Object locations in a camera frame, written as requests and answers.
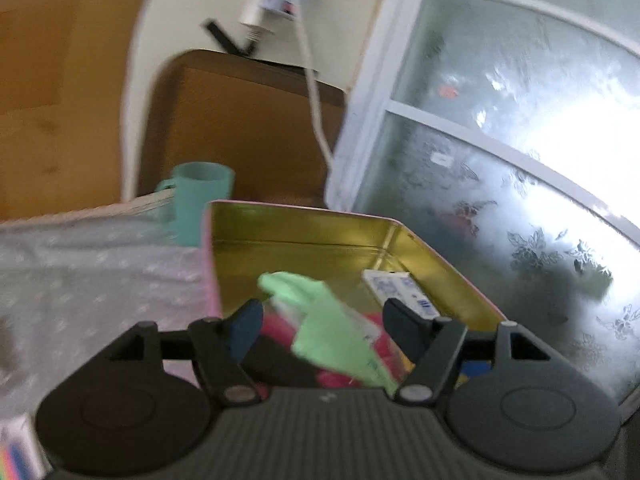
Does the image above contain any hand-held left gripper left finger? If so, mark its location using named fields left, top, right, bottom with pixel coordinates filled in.
left=107, top=298, right=265, bottom=407

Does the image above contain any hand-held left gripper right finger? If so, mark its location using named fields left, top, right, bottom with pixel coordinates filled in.
left=382, top=298, right=552, bottom=406

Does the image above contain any red packet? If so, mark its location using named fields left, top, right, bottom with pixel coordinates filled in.
left=260, top=305, right=416, bottom=390

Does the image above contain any white blue packet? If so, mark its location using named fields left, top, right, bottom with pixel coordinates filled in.
left=362, top=269, right=441, bottom=319

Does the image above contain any green packet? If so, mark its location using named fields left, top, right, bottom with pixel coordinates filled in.
left=257, top=271, right=401, bottom=395

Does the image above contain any gold metal tin box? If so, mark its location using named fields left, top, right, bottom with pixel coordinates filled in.
left=201, top=199, right=509, bottom=393

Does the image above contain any teal cup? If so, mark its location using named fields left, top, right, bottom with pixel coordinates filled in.
left=154, top=161, right=236, bottom=249

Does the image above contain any grey floral tablecloth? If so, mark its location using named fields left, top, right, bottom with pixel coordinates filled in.
left=0, top=192, right=223, bottom=426

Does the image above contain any wooden board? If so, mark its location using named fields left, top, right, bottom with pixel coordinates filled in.
left=0, top=0, right=163, bottom=222

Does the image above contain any white window frame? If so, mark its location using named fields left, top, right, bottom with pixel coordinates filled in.
left=324, top=0, right=640, bottom=406

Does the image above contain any white cable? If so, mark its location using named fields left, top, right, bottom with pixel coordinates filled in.
left=294, top=0, right=337, bottom=173

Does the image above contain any black bracket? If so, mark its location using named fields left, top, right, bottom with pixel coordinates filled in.
left=200, top=18, right=258, bottom=57

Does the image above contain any white wall plug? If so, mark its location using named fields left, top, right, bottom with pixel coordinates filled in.
left=238, top=0, right=308, bottom=41

